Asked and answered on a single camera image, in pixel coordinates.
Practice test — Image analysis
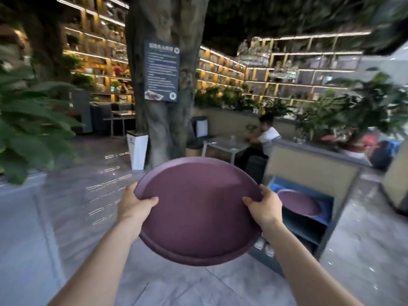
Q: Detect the person's left hand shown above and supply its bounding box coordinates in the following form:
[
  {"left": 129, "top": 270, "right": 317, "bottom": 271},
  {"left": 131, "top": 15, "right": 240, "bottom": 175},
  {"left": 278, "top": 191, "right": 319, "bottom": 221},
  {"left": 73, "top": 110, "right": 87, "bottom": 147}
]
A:
[{"left": 118, "top": 182, "right": 159, "bottom": 228}]

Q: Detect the person's right hand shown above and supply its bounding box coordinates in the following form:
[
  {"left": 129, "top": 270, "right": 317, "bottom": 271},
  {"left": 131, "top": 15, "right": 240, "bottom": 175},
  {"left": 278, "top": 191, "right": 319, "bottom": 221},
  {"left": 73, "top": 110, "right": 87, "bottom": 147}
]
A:
[{"left": 242, "top": 184, "right": 284, "bottom": 234}]

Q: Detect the large purple round tray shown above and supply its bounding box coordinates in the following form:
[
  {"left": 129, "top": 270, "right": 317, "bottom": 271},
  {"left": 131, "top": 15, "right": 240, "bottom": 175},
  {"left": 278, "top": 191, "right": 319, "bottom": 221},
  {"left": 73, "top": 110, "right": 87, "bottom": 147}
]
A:
[{"left": 133, "top": 157, "right": 265, "bottom": 267}]

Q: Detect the person's left forearm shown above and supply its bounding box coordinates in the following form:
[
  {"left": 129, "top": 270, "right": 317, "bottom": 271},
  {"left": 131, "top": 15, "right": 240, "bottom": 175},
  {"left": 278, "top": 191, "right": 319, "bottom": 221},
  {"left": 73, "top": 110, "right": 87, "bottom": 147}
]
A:
[{"left": 47, "top": 217, "right": 143, "bottom": 306}]

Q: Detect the person's right forearm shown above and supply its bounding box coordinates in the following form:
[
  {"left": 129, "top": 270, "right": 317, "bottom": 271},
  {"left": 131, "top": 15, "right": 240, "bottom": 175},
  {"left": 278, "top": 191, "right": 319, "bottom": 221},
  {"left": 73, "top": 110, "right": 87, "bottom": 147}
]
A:
[{"left": 261, "top": 220, "right": 364, "bottom": 306}]

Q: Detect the small purple round tray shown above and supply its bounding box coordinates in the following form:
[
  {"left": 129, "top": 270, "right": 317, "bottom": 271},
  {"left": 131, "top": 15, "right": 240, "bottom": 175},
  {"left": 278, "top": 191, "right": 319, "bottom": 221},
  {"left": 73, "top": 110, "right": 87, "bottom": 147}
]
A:
[{"left": 276, "top": 189, "right": 321, "bottom": 217}]

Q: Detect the white floor bin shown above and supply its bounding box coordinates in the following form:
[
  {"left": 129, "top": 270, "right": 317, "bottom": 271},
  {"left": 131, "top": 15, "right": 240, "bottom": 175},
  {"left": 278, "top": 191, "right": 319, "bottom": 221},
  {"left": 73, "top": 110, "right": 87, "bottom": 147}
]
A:
[{"left": 126, "top": 130, "right": 150, "bottom": 171}]

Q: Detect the glass top table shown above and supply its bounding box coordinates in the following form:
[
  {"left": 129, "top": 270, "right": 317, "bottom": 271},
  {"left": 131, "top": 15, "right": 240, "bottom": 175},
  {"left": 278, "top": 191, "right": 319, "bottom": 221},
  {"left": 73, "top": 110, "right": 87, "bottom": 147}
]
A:
[{"left": 201, "top": 136, "right": 252, "bottom": 165}]

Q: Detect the grey beige service cabinet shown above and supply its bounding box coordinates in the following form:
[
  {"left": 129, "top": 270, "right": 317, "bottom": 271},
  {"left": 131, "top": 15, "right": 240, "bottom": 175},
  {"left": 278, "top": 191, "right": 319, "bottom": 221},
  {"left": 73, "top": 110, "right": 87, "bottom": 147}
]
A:
[{"left": 248, "top": 138, "right": 373, "bottom": 278}]

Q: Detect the black chair with white sheet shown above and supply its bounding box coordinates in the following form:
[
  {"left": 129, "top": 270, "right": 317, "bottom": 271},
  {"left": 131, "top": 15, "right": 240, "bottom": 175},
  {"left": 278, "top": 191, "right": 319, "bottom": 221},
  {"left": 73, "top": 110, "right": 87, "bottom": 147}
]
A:
[{"left": 186, "top": 116, "right": 211, "bottom": 150}]

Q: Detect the dark dining table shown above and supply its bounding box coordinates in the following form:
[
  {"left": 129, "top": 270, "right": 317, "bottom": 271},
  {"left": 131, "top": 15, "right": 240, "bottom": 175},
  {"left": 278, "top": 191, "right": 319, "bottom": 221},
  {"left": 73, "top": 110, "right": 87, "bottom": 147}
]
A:
[{"left": 111, "top": 110, "right": 136, "bottom": 137}]

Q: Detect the dark booth sofa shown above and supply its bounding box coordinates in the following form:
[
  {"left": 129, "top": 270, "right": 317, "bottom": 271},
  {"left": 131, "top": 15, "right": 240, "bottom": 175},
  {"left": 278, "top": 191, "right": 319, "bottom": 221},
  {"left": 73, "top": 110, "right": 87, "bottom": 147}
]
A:
[{"left": 89, "top": 102, "right": 136, "bottom": 137}]

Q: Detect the row of green hedge plants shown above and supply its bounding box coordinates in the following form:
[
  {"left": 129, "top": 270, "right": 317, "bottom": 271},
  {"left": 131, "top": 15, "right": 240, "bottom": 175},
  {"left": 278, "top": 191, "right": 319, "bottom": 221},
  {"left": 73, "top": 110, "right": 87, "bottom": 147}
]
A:
[{"left": 194, "top": 86, "right": 295, "bottom": 116}]

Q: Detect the dark blue sign board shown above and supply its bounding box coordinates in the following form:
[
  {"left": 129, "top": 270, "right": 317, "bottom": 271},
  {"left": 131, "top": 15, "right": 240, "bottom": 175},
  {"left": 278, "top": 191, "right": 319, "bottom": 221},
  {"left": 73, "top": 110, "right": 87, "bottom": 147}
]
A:
[{"left": 144, "top": 40, "right": 181, "bottom": 103}]

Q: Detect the lit golden display shelving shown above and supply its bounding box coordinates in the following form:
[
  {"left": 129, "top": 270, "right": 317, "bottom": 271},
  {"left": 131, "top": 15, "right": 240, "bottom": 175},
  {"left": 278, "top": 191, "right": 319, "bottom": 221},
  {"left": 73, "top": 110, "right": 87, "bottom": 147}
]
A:
[
  {"left": 56, "top": 0, "right": 135, "bottom": 103},
  {"left": 196, "top": 31, "right": 372, "bottom": 107}
]

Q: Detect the potted green bush plant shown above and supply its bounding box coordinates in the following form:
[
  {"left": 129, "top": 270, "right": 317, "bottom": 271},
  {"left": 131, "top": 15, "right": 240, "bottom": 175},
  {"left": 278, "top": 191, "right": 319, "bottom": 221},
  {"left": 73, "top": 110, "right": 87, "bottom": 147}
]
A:
[{"left": 295, "top": 72, "right": 408, "bottom": 153}]

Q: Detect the large green leafy plant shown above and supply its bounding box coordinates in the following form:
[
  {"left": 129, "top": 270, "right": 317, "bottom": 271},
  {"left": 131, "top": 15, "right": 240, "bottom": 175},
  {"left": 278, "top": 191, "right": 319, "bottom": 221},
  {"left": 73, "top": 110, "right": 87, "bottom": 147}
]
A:
[{"left": 0, "top": 44, "right": 84, "bottom": 185}]

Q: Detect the large tree trunk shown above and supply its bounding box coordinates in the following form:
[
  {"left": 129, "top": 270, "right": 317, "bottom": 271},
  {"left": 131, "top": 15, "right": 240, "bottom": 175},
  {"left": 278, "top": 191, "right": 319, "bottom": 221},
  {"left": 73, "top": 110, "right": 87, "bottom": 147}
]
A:
[{"left": 125, "top": 0, "right": 211, "bottom": 169}]

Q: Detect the crystal chandelier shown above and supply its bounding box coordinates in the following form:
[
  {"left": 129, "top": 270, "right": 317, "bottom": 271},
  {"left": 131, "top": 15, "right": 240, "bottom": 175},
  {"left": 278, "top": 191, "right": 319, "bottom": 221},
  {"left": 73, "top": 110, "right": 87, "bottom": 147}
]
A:
[{"left": 236, "top": 37, "right": 272, "bottom": 68}]

